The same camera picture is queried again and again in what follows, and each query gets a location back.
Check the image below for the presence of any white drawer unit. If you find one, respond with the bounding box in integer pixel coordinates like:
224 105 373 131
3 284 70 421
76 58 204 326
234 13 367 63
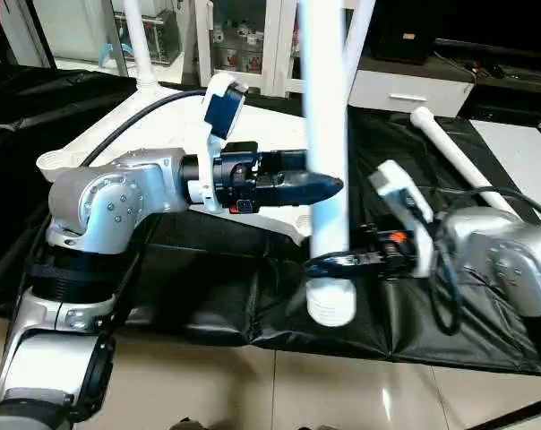
347 67 476 118

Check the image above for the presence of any grey metal storage rack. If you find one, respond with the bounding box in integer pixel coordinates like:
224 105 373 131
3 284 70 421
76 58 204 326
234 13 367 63
114 7 182 65

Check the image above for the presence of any teal small stool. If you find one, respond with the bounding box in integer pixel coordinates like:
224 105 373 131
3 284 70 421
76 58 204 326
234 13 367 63
99 49 128 69

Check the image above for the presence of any white plastic table top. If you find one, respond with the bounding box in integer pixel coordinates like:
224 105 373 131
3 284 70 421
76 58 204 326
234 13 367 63
36 82 313 248

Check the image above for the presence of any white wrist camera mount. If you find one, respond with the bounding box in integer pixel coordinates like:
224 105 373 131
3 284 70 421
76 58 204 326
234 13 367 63
188 73 250 214
369 161 435 280

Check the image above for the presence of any black plastic mat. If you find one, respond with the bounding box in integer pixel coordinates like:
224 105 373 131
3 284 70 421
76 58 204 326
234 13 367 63
0 61 541 374

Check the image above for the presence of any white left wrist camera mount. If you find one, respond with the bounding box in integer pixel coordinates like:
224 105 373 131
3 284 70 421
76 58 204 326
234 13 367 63
188 73 250 214

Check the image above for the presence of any white side board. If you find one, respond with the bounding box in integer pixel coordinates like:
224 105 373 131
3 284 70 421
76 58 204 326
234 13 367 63
472 119 541 194

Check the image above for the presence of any white plastic table leg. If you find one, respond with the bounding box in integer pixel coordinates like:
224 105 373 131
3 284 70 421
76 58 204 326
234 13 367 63
299 0 357 326
122 0 162 90
409 106 515 212
340 0 377 108

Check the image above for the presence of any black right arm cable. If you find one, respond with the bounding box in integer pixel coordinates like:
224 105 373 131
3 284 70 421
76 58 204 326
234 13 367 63
427 184 541 337

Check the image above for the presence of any black metal table leg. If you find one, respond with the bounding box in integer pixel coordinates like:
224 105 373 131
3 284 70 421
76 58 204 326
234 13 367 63
472 398 541 430

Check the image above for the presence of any white glass door cabinet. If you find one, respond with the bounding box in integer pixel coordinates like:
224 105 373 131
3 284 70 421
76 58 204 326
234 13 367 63
194 0 300 98

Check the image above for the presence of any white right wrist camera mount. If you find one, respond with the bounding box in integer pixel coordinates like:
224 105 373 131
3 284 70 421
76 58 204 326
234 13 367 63
369 161 435 280

